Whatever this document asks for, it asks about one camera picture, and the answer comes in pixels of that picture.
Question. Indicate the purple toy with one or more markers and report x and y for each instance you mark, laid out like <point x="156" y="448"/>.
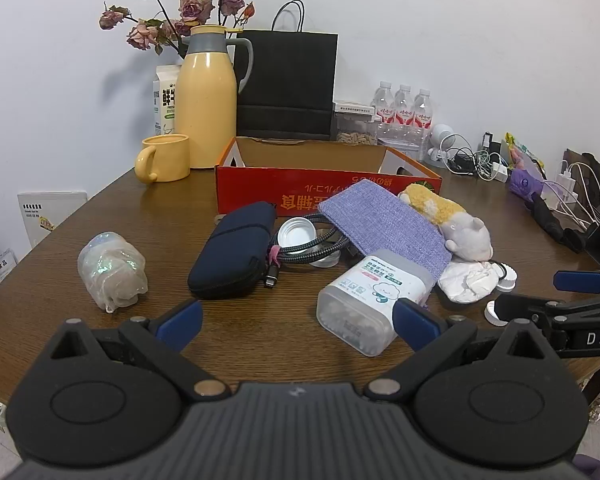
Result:
<point x="526" y="182"/>

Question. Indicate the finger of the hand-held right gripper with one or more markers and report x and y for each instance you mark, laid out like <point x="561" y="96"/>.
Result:
<point x="522" y="306"/>
<point x="577" y="281"/>

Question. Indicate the black power adapter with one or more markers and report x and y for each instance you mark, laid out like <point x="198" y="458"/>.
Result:
<point x="462" y="161"/>

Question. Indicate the white milk carton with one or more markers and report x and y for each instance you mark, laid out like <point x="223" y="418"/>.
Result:
<point x="166" y="95"/>

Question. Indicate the yellow and white plush toy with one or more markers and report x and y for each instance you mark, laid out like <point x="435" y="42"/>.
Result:
<point x="460" y="225"/>

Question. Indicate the clear water bottle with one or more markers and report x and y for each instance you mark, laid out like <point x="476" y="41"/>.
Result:
<point x="384" y="105"/>
<point x="423" y="112"/>

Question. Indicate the black folded umbrella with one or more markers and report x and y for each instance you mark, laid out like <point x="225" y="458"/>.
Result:
<point x="550" y="220"/>

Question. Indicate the round metal tin lid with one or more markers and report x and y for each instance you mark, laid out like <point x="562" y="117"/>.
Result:
<point x="295" y="232"/>

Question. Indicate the white tissue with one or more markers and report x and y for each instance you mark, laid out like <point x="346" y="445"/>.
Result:
<point x="467" y="282"/>

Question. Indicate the small black device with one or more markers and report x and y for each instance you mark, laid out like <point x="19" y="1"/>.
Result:
<point x="488" y="141"/>

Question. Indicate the dried pink rose bouquet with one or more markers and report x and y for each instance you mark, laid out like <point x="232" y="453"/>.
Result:
<point x="195" y="7"/>

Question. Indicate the flat white box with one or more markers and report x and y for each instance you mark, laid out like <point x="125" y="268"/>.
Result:
<point x="352" y="106"/>

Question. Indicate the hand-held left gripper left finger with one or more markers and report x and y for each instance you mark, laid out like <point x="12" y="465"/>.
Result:
<point x="182" y="320"/>

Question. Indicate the white round cap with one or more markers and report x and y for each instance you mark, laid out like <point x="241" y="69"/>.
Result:
<point x="492" y="312"/>

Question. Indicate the yellow mug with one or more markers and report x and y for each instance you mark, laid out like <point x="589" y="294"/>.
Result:
<point x="167" y="157"/>

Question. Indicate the small white desk fan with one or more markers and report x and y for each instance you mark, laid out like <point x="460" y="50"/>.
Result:
<point x="442" y="137"/>

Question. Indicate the yellow thermos jug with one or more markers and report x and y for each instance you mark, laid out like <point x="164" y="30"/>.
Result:
<point x="205" y="110"/>

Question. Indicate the black paper bag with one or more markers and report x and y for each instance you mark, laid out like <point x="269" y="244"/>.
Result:
<point x="285" y="85"/>

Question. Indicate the white charger plug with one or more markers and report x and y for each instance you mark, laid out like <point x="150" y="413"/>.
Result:
<point x="500" y="173"/>

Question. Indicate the clear seed container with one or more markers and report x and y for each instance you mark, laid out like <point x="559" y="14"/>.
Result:
<point x="355" y="135"/>

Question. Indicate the clear plastic bundle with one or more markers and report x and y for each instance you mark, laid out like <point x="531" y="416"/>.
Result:
<point x="110" y="270"/>

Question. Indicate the navy zip case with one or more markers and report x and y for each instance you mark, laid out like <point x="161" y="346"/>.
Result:
<point x="230" y="255"/>

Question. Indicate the purple fabric pouch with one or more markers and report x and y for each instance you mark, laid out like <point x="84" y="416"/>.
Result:
<point x="380" y="220"/>

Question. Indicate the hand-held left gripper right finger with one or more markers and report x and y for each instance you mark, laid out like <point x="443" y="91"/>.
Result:
<point x="415" y="322"/>

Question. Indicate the brown bag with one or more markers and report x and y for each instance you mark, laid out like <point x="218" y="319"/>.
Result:
<point x="587" y="167"/>

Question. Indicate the colourful snack packet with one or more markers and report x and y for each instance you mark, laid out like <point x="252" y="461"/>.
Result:
<point x="522" y="155"/>

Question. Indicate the red cardboard box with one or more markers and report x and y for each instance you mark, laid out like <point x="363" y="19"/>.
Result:
<point x="280" y="190"/>

